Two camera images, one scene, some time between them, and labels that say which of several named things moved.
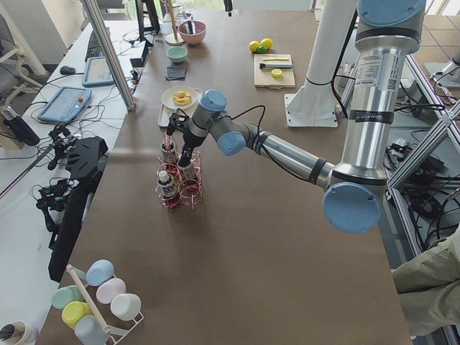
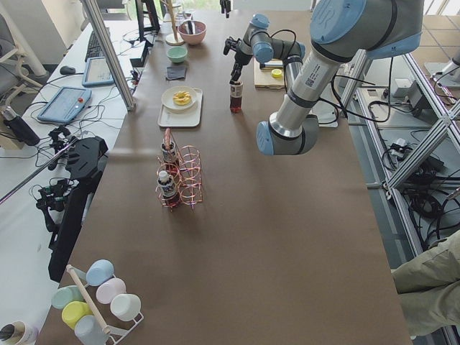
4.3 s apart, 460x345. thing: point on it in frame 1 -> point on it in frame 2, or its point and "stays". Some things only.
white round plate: x=167 y=95 stays
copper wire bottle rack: x=178 y=185 stays
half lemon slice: x=277 y=72 stays
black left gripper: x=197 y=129 -> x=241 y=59
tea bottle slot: x=190 y=172 -> x=236 y=97
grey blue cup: x=89 y=331 stays
